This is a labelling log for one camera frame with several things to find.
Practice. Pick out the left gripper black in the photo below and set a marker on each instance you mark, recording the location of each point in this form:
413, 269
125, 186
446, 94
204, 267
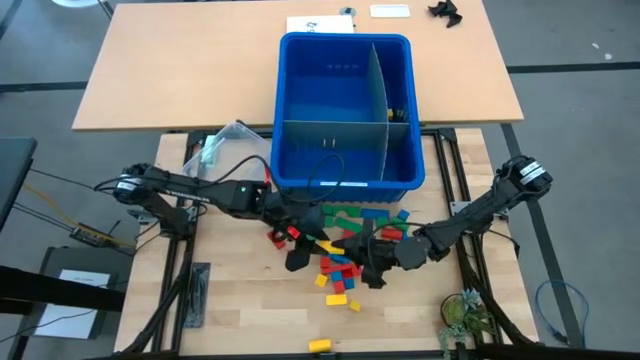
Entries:
295, 215

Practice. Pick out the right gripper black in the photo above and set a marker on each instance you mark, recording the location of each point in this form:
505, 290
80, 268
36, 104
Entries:
410, 252

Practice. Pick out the green long block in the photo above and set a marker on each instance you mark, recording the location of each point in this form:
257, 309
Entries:
310, 237

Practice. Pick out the red cube block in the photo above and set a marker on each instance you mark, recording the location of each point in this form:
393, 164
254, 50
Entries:
339, 286

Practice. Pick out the green rectangular block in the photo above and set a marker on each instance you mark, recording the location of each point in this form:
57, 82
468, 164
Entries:
348, 224
332, 210

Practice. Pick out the grey slotted divider panel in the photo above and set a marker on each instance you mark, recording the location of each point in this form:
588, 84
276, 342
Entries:
340, 132
376, 75

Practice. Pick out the clear plastic container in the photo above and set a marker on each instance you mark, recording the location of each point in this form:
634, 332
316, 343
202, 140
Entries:
235, 150

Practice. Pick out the yellow long rectangular block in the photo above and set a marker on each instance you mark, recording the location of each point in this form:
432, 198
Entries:
390, 114

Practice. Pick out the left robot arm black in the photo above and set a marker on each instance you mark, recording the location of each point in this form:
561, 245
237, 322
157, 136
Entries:
200, 190

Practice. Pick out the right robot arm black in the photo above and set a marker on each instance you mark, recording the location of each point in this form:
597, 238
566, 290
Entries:
480, 212

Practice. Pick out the small red block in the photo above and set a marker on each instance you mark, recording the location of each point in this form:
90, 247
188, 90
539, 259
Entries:
293, 232
356, 270
325, 261

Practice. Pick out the yellow wedge block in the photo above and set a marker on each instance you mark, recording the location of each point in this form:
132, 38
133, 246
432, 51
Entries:
330, 247

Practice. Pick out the red long block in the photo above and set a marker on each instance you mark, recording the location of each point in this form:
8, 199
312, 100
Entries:
337, 270

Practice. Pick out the red arch block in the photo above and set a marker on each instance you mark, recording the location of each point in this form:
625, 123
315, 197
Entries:
276, 240

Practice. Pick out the green cube block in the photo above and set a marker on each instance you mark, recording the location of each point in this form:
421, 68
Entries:
382, 222
330, 221

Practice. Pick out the yellow cube block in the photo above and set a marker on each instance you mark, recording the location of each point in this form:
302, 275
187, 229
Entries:
321, 280

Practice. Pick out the red cylinder block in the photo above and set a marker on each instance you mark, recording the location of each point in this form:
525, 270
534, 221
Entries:
391, 233

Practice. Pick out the green arch block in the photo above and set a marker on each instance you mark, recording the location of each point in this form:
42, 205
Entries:
353, 210

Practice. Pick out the green cylinder block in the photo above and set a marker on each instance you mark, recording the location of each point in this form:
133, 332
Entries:
400, 224

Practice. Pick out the white bin label strip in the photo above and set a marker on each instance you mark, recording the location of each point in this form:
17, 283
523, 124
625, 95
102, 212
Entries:
345, 184

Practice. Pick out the red plastic tag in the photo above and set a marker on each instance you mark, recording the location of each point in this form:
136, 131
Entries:
268, 176

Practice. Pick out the artificial potted plant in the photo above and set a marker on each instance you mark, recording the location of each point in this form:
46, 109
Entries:
457, 312

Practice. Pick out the grey metal mounting plate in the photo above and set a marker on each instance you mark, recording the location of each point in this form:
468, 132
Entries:
460, 208

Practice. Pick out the dark grey rectangular plate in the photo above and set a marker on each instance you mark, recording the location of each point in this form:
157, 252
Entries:
197, 295

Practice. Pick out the black clamp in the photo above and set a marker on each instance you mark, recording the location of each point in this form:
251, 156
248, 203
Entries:
240, 122

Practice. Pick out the blue plastic bin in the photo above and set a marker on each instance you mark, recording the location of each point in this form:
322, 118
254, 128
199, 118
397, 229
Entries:
325, 90

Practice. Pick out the light wooden desk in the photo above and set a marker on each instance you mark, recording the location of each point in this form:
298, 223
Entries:
175, 75

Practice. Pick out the white paper note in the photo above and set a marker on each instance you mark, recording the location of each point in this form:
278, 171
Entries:
85, 278

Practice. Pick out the white paper sheet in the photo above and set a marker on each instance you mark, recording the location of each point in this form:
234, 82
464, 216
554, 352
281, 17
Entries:
320, 22

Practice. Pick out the grey desk grommet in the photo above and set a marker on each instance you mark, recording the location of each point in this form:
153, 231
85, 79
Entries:
346, 11

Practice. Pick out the black equipment case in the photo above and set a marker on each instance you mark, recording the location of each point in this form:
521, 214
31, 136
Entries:
50, 260

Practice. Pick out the black beam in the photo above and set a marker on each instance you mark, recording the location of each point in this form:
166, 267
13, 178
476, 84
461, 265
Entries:
50, 290

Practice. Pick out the black side desk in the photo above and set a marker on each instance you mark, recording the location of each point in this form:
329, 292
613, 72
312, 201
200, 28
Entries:
15, 175

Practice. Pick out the white round object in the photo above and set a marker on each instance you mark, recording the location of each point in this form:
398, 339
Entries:
75, 2

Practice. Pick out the black plastic bracket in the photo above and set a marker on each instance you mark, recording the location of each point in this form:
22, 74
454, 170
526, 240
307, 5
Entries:
447, 12

